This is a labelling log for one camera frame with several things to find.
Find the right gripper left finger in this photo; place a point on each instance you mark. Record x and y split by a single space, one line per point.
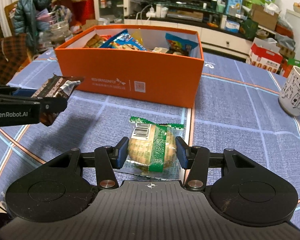
105 160

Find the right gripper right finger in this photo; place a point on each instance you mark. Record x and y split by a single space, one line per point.
197 160

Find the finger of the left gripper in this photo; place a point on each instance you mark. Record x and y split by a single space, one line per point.
16 91
7 97

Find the dark brown chocolate snack packet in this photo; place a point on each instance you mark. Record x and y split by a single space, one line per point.
54 94

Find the green pastry packet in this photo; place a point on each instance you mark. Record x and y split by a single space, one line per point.
152 150

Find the blue snack packet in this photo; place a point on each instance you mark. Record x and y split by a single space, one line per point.
123 41

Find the plaid brown chair cover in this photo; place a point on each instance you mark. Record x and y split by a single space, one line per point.
13 53

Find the blue plaid tablecloth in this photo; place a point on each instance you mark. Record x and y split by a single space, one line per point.
236 106

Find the glass jar with dark contents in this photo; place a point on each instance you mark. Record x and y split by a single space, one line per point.
60 33

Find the open cardboard box on floor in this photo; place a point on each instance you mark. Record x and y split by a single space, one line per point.
88 24

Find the teal puffer jacket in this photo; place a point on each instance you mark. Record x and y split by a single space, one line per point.
24 20

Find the orange cardboard box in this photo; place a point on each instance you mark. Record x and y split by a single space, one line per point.
134 74

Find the white cat pattern mug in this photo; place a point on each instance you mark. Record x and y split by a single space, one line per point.
289 96

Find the white glass door cabinet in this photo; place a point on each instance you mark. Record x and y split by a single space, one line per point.
111 11

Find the white tv console cabinet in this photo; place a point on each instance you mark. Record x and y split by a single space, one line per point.
206 22

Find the red white carton box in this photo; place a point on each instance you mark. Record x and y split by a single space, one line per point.
264 55

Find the brown cardboard box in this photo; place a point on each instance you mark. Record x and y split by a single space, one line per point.
259 14

